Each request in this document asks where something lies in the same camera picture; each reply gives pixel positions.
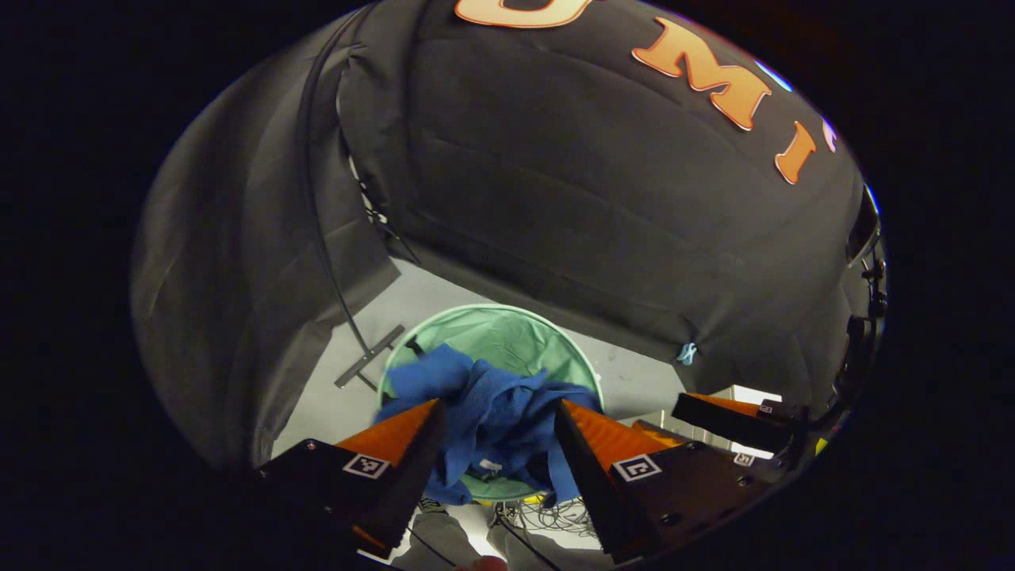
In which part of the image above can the person's right leg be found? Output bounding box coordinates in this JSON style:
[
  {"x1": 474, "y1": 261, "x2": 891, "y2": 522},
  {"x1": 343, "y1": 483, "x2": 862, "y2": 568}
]
[{"x1": 486, "y1": 519, "x2": 619, "y2": 571}]

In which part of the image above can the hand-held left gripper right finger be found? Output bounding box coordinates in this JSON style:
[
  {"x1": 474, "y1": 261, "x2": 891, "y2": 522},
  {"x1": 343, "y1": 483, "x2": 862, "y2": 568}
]
[{"x1": 553, "y1": 399, "x2": 784, "y2": 566}]

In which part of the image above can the green laundry hamper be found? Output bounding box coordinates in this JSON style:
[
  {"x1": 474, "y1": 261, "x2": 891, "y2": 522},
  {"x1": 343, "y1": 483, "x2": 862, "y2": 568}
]
[{"x1": 377, "y1": 303, "x2": 606, "y2": 504}]

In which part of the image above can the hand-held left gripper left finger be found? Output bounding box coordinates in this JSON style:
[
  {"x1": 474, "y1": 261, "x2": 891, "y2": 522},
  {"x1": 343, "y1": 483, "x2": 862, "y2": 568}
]
[{"x1": 255, "y1": 398, "x2": 447, "y2": 560}]

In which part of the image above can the person's left leg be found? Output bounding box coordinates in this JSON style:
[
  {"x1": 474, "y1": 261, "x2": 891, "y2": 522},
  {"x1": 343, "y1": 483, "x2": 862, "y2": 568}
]
[{"x1": 391, "y1": 508, "x2": 481, "y2": 571}]

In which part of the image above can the black backdrop cloth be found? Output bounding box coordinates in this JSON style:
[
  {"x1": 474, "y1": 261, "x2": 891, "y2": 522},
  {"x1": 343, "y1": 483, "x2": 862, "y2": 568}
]
[{"x1": 131, "y1": 0, "x2": 881, "y2": 469}]

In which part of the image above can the person's leg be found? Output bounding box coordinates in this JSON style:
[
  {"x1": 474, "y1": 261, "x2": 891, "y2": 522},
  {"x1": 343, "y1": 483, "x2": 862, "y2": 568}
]
[
  {"x1": 391, "y1": 508, "x2": 481, "y2": 571},
  {"x1": 486, "y1": 519, "x2": 619, "y2": 571}
]

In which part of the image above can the blue corduroy jacket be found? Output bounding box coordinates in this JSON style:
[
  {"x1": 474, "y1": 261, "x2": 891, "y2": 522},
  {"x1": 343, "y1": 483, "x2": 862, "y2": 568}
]
[{"x1": 373, "y1": 343, "x2": 603, "y2": 507}]

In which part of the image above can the black metal clothes rack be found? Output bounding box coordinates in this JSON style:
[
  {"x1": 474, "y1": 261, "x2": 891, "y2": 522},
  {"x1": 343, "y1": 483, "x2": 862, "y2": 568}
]
[{"x1": 297, "y1": 24, "x2": 405, "y2": 389}]

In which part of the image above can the tangle of thin cables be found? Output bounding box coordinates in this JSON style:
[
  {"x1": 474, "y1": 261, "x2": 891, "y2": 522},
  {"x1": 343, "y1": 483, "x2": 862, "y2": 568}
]
[{"x1": 490, "y1": 498, "x2": 601, "y2": 542}]

